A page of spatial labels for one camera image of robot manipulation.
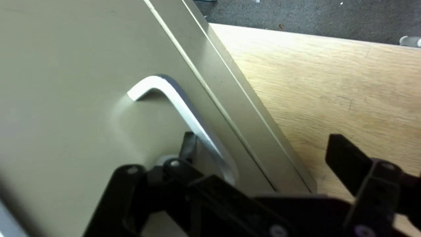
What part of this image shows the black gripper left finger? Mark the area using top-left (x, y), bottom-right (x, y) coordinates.
top-left (179, 131), bottom-right (197, 163)

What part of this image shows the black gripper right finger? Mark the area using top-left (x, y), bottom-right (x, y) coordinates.
top-left (325, 134), bottom-right (372, 196)

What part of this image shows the beige cabinet drawer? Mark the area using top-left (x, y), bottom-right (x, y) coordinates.
top-left (0, 0), bottom-right (271, 237)

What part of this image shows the silver drawer handle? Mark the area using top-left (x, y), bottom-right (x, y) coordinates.
top-left (126, 75), bottom-right (239, 184)

